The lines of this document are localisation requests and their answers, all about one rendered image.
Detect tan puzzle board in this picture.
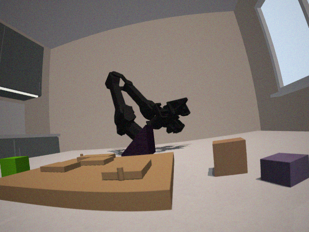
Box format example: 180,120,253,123
0,152,174,212

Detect brown block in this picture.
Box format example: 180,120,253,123
212,137,248,177

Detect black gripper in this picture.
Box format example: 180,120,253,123
153,98,191,125

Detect green block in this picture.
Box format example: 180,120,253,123
0,156,30,177

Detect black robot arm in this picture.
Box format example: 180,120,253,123
105,72,185,140

